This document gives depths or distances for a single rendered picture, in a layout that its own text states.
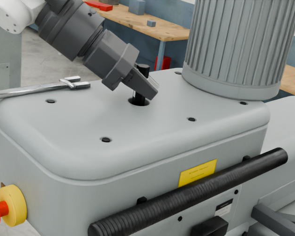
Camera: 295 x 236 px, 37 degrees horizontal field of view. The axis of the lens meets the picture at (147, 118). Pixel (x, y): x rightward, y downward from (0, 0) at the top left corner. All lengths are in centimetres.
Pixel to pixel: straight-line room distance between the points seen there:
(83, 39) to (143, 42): 631
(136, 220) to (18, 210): 17
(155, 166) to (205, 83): 26
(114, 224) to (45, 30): 31
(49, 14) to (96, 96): 16
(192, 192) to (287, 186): 46
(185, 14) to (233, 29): 555
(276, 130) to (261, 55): 32
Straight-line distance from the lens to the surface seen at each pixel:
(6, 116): 69
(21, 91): 74
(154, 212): 64
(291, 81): 477
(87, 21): 71
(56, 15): 70
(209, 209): 85
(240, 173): 78
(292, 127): 115
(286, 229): 100
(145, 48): 699
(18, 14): 71
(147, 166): 64
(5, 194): 69
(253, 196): 100
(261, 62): 84
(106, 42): 71
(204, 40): 85
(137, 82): 73
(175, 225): 79
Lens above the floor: 218
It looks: 24 degrees down
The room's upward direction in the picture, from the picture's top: 9 degrees clockwise
